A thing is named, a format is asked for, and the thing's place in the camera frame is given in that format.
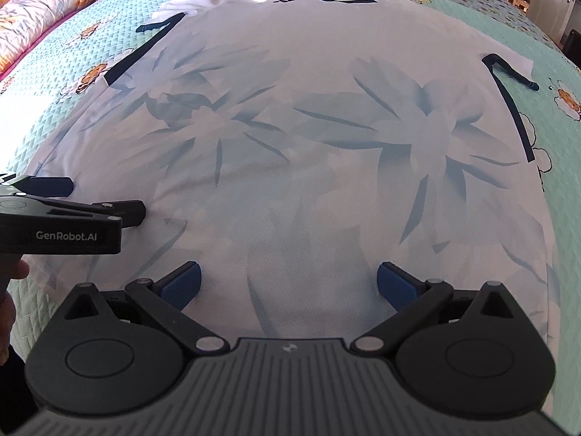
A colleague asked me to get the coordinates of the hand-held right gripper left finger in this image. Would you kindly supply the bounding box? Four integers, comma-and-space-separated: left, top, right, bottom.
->
62, 261, 230, 356

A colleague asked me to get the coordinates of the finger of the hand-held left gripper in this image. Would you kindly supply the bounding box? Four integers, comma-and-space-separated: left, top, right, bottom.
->
50, 200, 147, 229
0, 173, 74, 198

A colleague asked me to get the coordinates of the green quilted bee bed cover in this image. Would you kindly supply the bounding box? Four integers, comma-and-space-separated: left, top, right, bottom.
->
0, 0, 581, 373

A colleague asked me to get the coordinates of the white blue floral t-shirt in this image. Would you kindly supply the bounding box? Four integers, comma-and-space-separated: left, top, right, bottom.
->
27, 0, 559, 341

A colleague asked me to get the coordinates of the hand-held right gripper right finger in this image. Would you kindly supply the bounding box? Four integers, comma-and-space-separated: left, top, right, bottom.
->
350, 262, 518, 356

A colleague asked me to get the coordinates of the white door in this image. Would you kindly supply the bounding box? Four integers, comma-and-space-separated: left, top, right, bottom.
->
529, 0, 581, 41

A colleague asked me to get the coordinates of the person's left hand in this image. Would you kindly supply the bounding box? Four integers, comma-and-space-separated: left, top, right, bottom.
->
0, 261, 30, 364

